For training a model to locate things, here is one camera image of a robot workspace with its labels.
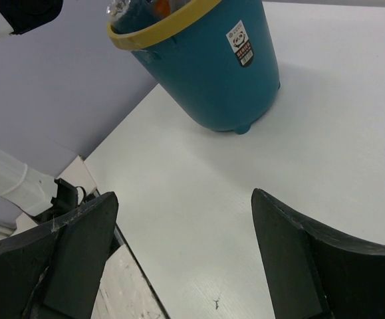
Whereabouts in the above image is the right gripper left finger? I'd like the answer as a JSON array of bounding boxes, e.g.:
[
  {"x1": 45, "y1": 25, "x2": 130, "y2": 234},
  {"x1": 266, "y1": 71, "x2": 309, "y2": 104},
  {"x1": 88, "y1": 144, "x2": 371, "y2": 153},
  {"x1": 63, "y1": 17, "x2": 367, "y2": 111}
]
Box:
[{"x1": 0, "y1": 192, "x2": 118, "y2": 318}]

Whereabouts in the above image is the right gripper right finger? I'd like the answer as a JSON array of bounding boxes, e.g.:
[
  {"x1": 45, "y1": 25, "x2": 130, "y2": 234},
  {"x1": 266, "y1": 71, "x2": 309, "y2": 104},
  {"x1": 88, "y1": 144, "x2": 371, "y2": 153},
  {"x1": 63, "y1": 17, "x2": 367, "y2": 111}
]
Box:
[{"x1": 251, "y1": 189, "x2": 385, "y2": 318}]

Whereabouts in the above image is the clear bottle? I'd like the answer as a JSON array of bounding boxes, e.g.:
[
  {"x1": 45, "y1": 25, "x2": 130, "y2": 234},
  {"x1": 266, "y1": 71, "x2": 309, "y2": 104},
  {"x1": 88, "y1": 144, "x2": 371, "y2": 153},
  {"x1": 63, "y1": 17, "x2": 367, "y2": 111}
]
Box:
[{"x1": 106, "y1": 0, "x2": 132, "y2": 17}]

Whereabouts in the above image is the long orange bottle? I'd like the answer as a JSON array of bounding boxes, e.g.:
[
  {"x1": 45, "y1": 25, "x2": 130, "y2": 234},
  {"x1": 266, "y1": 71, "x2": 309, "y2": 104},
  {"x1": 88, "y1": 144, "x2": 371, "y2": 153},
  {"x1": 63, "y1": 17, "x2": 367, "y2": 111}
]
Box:
[{"x1": 153, "y1": 0, "x2": 172, "y2": 18}]

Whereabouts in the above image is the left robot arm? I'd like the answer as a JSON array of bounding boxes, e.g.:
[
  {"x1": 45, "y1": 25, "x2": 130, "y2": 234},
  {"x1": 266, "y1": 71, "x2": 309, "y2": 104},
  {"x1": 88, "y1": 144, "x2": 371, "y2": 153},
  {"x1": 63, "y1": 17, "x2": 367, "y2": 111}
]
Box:
[{"x1": 0, "y1": 1, "x2": 78, "y2": 223}]

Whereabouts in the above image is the teal bin with yellow rim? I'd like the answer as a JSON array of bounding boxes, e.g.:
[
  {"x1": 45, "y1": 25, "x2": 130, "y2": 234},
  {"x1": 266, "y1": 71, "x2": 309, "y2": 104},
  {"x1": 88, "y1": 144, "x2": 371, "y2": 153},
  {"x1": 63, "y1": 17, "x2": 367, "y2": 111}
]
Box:
[{"x1": 107, "y1": 0, "x2": 281, "y2": 134}]

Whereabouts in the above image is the white foam strip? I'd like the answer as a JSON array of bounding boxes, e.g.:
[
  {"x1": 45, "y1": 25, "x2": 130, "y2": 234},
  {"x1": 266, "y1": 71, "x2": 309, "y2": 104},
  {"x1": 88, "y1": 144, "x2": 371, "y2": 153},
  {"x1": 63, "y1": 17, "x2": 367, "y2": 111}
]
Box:
[{"x1": 91, "y1": 245, "x2": 167, "y2": 319}]

